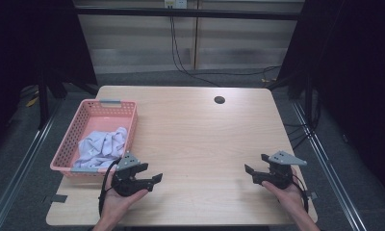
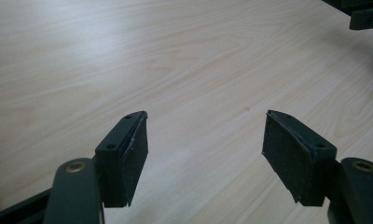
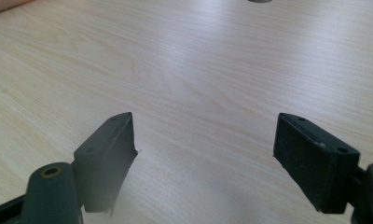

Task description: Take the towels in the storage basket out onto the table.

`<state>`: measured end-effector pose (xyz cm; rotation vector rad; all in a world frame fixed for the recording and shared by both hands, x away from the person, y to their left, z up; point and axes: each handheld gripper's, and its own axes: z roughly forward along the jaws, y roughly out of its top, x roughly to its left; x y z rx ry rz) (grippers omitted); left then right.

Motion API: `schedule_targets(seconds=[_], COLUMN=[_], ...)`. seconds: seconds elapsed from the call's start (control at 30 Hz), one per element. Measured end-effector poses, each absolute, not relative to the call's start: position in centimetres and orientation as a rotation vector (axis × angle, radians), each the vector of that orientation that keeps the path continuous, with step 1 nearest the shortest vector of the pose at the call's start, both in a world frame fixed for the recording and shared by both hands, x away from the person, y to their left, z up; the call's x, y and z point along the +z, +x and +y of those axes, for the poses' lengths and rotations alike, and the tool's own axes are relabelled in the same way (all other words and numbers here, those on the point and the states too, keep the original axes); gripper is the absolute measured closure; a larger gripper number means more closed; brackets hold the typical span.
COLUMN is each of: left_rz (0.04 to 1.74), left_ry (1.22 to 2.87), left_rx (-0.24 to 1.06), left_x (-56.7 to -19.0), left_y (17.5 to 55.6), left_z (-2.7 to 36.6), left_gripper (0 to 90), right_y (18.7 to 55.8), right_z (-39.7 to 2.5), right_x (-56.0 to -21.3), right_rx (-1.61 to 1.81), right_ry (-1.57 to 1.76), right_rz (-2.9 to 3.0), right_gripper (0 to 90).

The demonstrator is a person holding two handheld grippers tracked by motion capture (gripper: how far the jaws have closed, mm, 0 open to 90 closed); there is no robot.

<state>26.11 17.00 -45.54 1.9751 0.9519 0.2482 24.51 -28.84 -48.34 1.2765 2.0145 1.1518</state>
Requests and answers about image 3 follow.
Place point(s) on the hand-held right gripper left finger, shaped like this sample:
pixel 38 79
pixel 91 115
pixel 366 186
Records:
pixel 107 161

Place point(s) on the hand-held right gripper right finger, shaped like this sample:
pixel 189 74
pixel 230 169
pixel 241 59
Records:
pixel 315 165

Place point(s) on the dark round table grommet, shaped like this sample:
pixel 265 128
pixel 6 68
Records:
pixel 259 1

